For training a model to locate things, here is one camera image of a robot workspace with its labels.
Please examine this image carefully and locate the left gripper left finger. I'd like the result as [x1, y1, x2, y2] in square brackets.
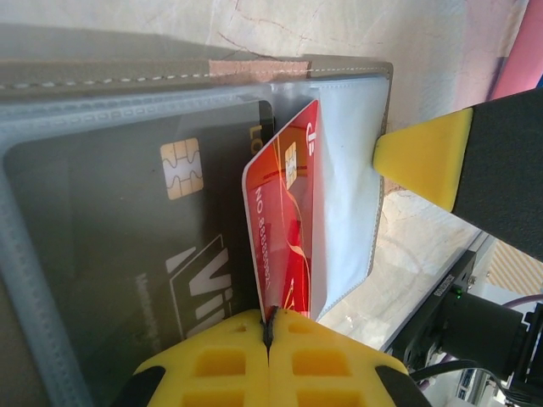
[120, 309, 271, 407]

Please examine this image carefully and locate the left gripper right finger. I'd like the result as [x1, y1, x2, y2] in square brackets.
[267, 310, 430, 407]

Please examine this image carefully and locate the red card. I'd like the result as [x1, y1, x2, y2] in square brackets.
[241, 99, 331, 323]

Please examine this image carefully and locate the black VIP card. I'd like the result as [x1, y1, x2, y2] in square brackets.
[3, 99, 276, 382]

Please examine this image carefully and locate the grey leather card holder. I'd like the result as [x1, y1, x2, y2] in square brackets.
[0, 23, 395, 407]

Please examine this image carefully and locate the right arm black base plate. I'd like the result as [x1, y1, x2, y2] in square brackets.
[381, 249, 480, 365]

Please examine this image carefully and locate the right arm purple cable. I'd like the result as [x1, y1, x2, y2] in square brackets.
[502, 293, 543, 309]

